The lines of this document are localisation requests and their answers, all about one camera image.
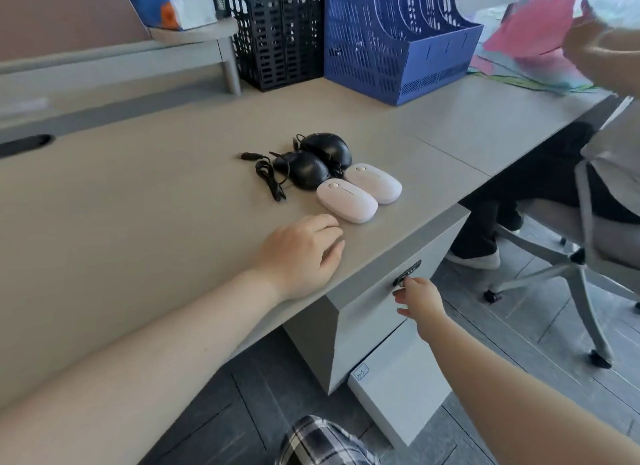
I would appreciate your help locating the grey office chair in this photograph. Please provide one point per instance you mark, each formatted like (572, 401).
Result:
(575, 259)

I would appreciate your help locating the person's right hand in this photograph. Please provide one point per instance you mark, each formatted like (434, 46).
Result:
(425, 304)

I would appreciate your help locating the pile of coloured papers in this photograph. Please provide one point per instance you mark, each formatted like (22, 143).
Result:
(545, 74)

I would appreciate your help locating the grey desk riser shelf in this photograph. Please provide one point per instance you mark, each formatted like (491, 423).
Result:
(190, 42)

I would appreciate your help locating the black combination drawer lock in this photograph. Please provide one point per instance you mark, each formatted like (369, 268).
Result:
(409, 272)

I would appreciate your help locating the person's right thumb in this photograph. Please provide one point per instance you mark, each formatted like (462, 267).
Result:
(404, 312)

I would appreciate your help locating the grey drawer cabinet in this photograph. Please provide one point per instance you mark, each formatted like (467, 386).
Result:
(370, 324)

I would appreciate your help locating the blue plastic file rack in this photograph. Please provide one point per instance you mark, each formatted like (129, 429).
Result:
(395, 39)

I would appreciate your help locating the person's left thumb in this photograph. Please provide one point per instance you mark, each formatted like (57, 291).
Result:
(334, 256)

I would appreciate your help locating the person's left forearm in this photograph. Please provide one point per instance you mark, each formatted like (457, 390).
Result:
(130, 359)

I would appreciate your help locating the pink paper sheet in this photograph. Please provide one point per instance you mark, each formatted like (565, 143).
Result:
(530, 24)

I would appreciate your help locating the person's plaid trousers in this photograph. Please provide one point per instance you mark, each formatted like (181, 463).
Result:
(320, 444)

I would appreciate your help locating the person's left hand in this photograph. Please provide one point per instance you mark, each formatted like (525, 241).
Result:
(292, 259)

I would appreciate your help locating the black mesh file rack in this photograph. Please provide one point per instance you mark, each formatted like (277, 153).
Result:
(275, 34)

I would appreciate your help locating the blue orange tissue box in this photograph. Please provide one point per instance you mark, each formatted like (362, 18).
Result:
(172, 2)

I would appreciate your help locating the small white cabinet label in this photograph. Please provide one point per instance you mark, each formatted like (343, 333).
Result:
(361, 372)

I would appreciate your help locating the person's right forearm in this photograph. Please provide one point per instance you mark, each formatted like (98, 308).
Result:
(515, 399)

